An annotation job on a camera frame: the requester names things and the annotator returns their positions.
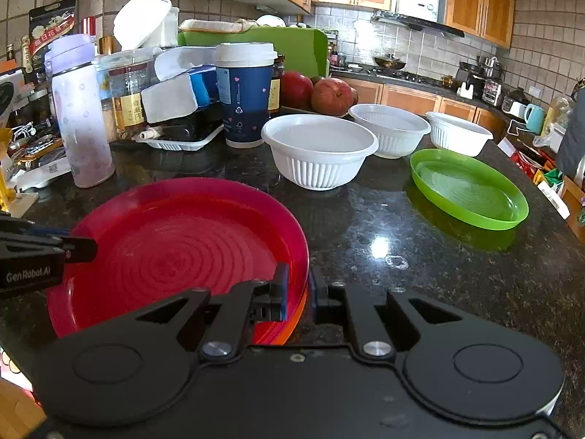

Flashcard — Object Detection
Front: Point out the orange plastic plate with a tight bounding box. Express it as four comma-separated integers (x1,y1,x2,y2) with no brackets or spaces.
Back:
271,288,308,346

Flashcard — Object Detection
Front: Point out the magenta plastic plate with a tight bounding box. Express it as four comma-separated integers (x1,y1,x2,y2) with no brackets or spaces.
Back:
48,177,309,344

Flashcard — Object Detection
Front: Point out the near white ribbed bowl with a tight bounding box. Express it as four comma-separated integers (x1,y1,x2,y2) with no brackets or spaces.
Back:
262,114,379,191

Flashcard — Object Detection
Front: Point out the white ribbed bowl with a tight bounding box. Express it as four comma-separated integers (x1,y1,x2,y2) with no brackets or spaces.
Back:
349,104,431,160
425,112,494,157
262,114,379,191

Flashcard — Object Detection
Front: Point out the white plastic tray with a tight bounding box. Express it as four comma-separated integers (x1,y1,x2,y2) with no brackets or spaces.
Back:
132,125,222,152

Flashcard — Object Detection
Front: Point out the translucent purple-lid water bottle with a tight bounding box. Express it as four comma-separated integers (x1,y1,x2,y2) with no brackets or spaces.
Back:
45,34,115,188

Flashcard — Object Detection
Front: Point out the green plastic plate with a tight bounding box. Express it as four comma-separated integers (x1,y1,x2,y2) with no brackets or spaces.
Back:
409,149,529,231

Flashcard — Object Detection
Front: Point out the clear storage jar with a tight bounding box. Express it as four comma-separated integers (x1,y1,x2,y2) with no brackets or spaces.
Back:
93,48,161,141

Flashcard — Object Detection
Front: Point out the white tissue pack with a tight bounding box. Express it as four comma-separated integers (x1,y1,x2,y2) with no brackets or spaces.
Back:
141,72,198,125

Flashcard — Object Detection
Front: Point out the middle white ribbed bowl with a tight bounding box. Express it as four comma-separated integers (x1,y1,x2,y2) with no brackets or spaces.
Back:
349,104,431,160

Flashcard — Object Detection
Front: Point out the dark glass sauce jar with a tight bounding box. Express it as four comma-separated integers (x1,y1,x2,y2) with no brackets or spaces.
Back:
268,53,284,117

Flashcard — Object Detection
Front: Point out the far white ribbed bowl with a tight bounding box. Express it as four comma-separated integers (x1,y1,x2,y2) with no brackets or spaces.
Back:
425,112,494,157

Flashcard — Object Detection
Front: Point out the reddish pomegranate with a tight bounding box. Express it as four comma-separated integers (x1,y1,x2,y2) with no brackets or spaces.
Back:
310,77,358,117

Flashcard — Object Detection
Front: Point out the red apple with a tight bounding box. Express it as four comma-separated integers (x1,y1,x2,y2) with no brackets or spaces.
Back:
280,70,313,109

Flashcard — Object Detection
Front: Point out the blue paper cup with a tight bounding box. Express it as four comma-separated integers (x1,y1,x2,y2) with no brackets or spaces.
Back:
215,42,278,149

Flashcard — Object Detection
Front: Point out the black wok on stove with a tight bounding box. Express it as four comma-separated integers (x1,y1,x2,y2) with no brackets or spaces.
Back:
373,56,405,70

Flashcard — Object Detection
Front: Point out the green cutting board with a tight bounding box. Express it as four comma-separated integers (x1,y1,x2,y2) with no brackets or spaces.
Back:
178,27,329,77

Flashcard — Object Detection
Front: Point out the teal electric kettle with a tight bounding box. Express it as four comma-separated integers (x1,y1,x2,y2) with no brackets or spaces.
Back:
524,103,546,135

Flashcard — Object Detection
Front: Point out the dark hanging apron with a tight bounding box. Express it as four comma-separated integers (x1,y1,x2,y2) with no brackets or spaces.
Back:
555,79,585,184

